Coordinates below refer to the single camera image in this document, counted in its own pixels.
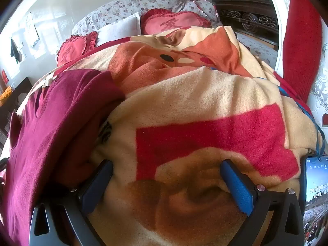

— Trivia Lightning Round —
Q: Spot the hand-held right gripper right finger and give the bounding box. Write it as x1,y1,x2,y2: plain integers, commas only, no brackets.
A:
220,159,305,246

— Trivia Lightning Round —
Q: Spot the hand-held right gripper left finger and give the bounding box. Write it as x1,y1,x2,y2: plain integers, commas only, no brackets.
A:
28,159,114,246

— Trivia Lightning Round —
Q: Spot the maroon small shirt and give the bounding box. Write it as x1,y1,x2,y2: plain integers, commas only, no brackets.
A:
0,69,126,246

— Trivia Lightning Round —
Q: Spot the smartphone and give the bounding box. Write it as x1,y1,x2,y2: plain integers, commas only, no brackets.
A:
300,155,328,246

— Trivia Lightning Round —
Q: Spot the printed fleece blanket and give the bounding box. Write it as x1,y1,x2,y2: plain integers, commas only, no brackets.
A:
15,26,318,246

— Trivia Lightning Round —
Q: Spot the red heart pillow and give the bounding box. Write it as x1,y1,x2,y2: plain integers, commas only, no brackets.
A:
56,31,99,66
140,8,213,35

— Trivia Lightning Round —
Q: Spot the pale floral rug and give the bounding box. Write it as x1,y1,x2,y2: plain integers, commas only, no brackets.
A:
236,32,278,67

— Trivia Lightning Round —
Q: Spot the dark hanging cloth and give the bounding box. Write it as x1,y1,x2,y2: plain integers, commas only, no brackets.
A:
10,37,23,64

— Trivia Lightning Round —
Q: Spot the red knitted garment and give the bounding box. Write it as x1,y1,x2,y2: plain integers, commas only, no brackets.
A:
273,0,323,113

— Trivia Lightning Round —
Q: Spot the dark carved wooden cabinet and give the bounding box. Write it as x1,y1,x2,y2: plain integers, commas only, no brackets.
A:
210,0,278,43

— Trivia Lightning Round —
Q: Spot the floral pillow with red bow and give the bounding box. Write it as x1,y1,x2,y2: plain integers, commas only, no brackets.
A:
177,0,222,28

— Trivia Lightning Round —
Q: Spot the wall calendar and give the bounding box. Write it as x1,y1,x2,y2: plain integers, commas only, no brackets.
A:
23,11,41,48

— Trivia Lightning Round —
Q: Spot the white door frame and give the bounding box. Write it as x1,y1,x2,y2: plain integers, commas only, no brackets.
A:
264,0,291,71

